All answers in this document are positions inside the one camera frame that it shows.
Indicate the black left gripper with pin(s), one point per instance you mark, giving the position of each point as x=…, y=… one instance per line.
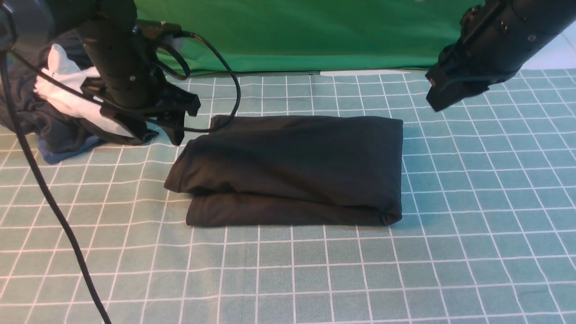
x=155, y=98

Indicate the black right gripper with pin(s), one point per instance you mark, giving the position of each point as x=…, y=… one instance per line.
x=456, y=77

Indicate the dark gray long-sleeve shirt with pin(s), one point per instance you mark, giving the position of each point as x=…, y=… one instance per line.
x=293, y=170

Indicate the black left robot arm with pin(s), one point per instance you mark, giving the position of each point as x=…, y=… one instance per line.
x=132, y=57

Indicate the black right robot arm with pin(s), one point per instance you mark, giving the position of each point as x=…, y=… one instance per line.
x=496, y=39

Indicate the white crumpled garment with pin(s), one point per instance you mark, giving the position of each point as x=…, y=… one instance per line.
x=67, y=72

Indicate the blue garment under pile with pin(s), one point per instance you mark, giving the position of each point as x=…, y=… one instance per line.
x=55, y=158

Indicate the dark gray crumpled garment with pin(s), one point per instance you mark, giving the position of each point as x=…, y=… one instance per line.
x=36, y=115

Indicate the green backdrop cloth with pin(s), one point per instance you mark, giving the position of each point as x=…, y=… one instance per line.
x=317, y=35

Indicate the green grid cutting mat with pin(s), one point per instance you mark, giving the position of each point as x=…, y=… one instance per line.
x=488, y=234

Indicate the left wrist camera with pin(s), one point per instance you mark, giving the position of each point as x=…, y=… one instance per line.
x=161, y=32

